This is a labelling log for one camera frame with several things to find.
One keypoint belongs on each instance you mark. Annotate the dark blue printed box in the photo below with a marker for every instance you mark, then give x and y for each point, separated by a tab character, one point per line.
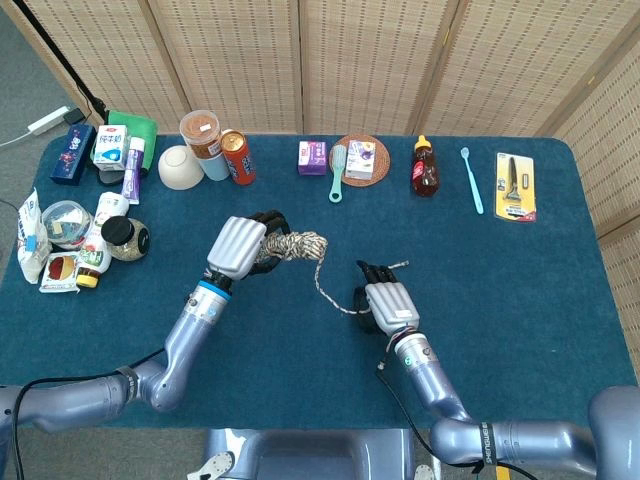
72	155

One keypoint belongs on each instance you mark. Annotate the white blue milk carton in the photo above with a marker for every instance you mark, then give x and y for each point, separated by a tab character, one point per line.
110	147

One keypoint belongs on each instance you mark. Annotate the red yellow snack packet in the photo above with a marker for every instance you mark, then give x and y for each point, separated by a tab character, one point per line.
60	270

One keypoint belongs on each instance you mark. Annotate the white ceramic bowl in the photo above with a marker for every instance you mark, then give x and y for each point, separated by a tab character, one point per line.
180	167

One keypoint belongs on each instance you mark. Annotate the dark blue table cloth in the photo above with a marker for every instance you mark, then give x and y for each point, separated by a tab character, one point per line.
300	360

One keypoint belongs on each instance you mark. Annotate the clear jar of rubber bands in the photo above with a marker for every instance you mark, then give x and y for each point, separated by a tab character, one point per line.
200	132

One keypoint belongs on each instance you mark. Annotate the razor in yellow package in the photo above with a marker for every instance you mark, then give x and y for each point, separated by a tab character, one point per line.
515	185

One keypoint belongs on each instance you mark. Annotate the black stand pole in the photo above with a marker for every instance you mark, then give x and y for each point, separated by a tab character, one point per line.
50	45

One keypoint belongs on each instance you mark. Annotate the purple white toothpaste tube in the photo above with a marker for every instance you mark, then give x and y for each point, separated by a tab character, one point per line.
132	170

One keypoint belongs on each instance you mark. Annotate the black power adapter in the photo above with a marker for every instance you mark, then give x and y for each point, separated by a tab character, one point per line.
75	117

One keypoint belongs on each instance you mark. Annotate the purple small box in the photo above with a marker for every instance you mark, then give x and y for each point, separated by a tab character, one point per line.
311	159

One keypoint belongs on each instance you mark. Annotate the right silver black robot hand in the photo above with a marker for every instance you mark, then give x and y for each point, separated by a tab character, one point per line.
392	305

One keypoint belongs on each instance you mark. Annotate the red sauce bottle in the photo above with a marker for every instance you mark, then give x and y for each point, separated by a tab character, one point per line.
425	172

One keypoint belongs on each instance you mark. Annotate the orange red drink can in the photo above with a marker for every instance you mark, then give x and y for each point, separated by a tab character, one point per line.
239	160

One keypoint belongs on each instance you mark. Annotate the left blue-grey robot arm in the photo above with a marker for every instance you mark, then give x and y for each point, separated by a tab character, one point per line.
190	340

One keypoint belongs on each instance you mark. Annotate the clear round plastic container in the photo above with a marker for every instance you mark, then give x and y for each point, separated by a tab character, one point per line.
67	225

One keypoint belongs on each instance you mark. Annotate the glass jar with black lid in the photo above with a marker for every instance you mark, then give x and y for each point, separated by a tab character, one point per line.
127	242

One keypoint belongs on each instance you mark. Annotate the green folded cloth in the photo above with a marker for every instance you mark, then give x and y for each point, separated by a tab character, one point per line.
142	135

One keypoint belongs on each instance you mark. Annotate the white bag with blue print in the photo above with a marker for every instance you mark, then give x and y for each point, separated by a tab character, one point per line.
30	240

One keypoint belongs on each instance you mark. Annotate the round woven coaster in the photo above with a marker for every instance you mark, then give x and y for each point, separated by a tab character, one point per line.
382	160

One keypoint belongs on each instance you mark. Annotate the mint green brush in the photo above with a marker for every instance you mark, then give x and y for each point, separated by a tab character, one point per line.
336	175

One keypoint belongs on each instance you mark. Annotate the white box with purple print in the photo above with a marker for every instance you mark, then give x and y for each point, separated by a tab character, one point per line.
359	160

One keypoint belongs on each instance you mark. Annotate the light blue cup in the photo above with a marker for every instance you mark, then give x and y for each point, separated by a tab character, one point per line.
215	169

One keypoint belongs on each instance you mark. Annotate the light blue toothbrush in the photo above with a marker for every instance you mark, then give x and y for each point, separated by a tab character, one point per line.
472	180

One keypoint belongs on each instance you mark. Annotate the blue-grey robot torso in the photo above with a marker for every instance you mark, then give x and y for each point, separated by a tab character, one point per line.
310	455

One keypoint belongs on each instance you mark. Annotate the white power strip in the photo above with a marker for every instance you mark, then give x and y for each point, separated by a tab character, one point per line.
47	121

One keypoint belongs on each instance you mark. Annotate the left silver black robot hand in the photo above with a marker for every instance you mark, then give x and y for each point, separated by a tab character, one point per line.
235	245

